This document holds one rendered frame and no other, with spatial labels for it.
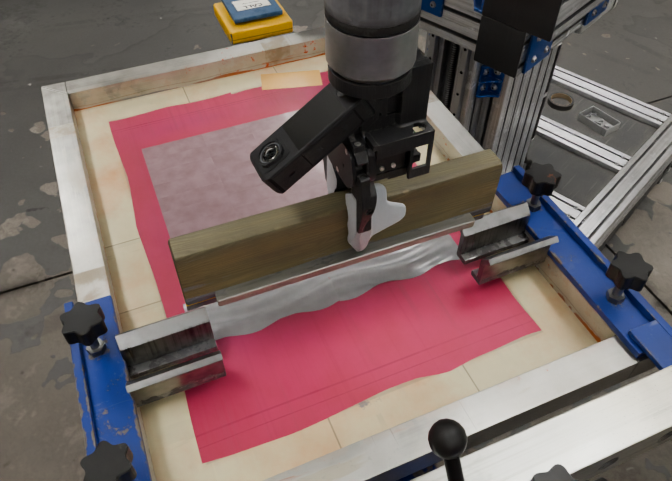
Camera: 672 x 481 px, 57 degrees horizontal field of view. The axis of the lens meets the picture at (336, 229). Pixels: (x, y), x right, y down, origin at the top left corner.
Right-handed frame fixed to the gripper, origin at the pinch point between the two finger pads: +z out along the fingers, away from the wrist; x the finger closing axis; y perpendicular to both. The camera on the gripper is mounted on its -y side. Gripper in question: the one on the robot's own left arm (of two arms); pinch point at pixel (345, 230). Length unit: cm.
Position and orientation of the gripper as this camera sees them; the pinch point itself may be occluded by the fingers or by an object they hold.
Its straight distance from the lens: 66.0
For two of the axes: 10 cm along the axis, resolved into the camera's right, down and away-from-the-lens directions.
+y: 9.2, -2.9, 2.6
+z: 0.0, 6.8, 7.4
